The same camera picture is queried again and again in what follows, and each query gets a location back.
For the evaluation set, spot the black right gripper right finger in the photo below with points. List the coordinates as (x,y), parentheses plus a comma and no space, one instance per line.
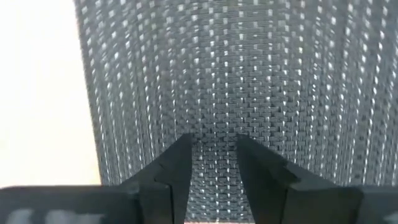
(280,193)

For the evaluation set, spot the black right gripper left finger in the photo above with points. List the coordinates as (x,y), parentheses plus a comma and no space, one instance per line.
(168,186)

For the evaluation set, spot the grey woven placemat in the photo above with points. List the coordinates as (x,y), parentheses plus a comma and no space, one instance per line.
(236,77)

